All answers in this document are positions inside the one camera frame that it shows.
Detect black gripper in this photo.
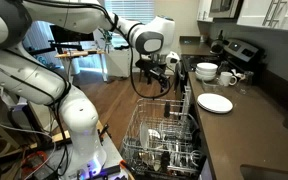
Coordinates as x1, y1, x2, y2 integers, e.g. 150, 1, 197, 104
145, 63, 173, 93

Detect white round plate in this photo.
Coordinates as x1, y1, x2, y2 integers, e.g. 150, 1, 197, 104
197, 93, 234, 114
197, 99, 234, 115

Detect robot base platform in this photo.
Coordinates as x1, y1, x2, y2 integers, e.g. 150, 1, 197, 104
27, 131, 133, 180

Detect white plate standing in rack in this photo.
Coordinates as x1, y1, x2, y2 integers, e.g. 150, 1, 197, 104
139, 120, 151, 151

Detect black plastic rack clip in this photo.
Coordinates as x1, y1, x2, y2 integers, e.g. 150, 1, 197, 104
163, 101, 172, 118

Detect white ceramic bowl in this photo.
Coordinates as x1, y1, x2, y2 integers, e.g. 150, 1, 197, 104
196, 62, 219, 73
195, 73, 217, 83
195, 69, 218, 78

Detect clear glass food container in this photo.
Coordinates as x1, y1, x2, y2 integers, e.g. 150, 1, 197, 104
202, 79, 225, 95

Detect white low cabinet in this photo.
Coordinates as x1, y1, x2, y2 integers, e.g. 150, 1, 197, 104
105, 46, 142, 79

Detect white ceramic mug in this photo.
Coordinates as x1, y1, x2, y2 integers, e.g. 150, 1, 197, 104
218, 71, 238, 88

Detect dark kettle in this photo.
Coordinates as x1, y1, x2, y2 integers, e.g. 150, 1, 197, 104
209, 29, 226, 55

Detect green house plant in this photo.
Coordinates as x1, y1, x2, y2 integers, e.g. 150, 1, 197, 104
100, 28, 115, 53

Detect black clamp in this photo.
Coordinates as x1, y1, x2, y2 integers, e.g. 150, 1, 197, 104
97, 123, 112, 144

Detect clear glass jar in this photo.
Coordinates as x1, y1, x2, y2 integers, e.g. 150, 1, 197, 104
243, 70, 255, 88

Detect white window blinds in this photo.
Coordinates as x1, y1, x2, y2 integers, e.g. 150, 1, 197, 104
103, 0, 156, 25

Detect black steel kitchen stove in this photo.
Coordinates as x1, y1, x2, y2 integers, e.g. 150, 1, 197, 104
173, 38, 263, 101

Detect wooden table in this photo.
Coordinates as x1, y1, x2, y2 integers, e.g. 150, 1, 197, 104
54, 49, 108, 83

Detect steel over-range microwave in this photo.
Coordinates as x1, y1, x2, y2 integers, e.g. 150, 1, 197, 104
208, 0, 245, 20

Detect black monitor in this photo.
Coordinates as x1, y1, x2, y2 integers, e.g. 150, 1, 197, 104
48, 24, 96, 44

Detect steel kitchen sink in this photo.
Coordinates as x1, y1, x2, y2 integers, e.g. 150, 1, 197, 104
239, 163, 288, 180

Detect wire dishwasher rack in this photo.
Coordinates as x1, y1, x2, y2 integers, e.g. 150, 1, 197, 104
119, 87, 208, 179

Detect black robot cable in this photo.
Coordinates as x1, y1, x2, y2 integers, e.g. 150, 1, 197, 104
127, 22, 174, 100

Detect narrow white wall cabinet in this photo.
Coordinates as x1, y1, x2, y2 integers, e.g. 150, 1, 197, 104
196, 0, 215, 23

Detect orange handled tool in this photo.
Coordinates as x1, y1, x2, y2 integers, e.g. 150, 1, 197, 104
118, 159, 133, 174

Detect white two-door wall cabinet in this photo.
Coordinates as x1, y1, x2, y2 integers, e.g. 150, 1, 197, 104
236, 0, 288, 33

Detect steel cabinet bar handle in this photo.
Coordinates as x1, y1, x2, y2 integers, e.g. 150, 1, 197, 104
262, 0, 278, 27

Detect orange cable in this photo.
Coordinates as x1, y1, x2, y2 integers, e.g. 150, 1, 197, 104
20, 150, 48, 171

